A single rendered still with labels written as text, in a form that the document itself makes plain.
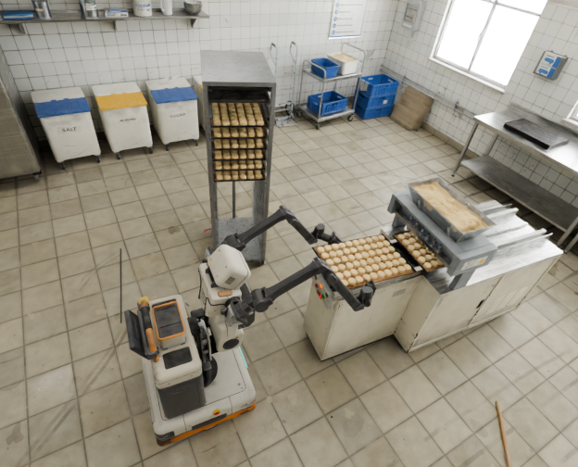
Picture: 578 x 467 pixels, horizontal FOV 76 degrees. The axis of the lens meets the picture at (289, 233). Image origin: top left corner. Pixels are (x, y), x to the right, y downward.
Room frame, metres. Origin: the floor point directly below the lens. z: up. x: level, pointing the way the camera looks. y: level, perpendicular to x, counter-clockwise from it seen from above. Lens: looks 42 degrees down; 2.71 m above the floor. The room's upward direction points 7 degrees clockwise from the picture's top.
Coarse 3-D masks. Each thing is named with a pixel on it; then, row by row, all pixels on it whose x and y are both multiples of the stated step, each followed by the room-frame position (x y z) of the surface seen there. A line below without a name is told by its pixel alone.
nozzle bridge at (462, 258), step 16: (400, 192) 2.32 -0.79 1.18; (400, 208) 2.29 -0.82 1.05; (416, 208) 2.14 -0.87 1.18; (400, 224) 2.34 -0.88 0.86; (432, 224) 1.98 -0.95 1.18; (432, 240) 1.97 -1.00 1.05; (448, 240) 1.84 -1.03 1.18; (480, 240) 1.87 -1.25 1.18; (448, 256) 1.82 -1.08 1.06; (464, 256) 1.70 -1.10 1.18; (480, 256) 1.75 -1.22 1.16; (448, 272) 1.69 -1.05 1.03; (464, 272) 1.72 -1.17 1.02
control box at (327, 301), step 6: (318, 276) 1.70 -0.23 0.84; (312, 282) 1.74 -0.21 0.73; (318, 282) 1.68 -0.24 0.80; (324, 282) 1.65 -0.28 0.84; (318, 288) 1.67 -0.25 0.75; (324, 288) 1.60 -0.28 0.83; (324, 294) 1.59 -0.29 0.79; (330, 294) 1.56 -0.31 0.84; (324, 300) 1.58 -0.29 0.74; (330, 300) 1.54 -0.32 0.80; (330, 306) 1.54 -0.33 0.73
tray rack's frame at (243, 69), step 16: (208, 64) 2.66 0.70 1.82; (224, 64) 2.70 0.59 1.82; (240, 64) 2.74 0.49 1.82; (256, 64) 2.78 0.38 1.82; (208, 80) 2.37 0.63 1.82; (224, 80) 2.40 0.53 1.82; (240, 80) 2.44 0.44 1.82; (256, 80) 2.47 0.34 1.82; (272, 80) 2.51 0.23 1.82; (224, 224) 2.89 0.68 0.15; (240, 224) 2.92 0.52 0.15; (256, 240) 2.71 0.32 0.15; (256, 256) 2.49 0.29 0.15
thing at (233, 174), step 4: (216, 172) 2.46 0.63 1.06; (220, 172) 2.47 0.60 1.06; (224, 172) 2.48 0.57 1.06; (228, 172) 2.48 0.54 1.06; (232, 172) 2.49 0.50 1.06; (236, 172) 2.50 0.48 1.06; (240, 172) 2.51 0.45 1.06; (244, 172) 2.51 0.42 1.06; (248, 172) 2.52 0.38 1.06; (252, 172) 2.53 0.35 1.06; (256, 172) 2.54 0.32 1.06; (260, 172) 2.57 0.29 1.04; (216, 176) 2.44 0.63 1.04; (220, 176) 2.42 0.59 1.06; (224, 176) 2.43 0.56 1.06; (228, 176) 2.43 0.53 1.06; (232, 176) 2.44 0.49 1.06; (236, 176) 2.45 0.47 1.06; (240, 176) 2.46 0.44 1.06; (244, 176) 2.46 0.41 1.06; (248, 176) 2.47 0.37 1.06; (252, 176) 2.47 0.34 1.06; (256, 176) 2.49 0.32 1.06; (260, 176) 2.49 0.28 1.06; (216, 180) 2.39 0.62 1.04
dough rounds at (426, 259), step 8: (408, 232) 2.21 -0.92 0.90; (400, 240) 2.10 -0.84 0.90; (408, 240) 2.10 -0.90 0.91; (416, 240) 2.11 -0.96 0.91; (408, 248) 2.00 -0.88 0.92; (416, 248) 2.02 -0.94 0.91; (424, 248) 2.04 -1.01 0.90; (416, 256) 1.94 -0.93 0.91; (424, 256) 1.94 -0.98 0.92; (432, 256) 1.95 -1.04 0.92; (424, 264) 1.85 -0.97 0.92; (432, 264) 1.86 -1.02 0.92; (440, 264) 1.88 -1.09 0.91
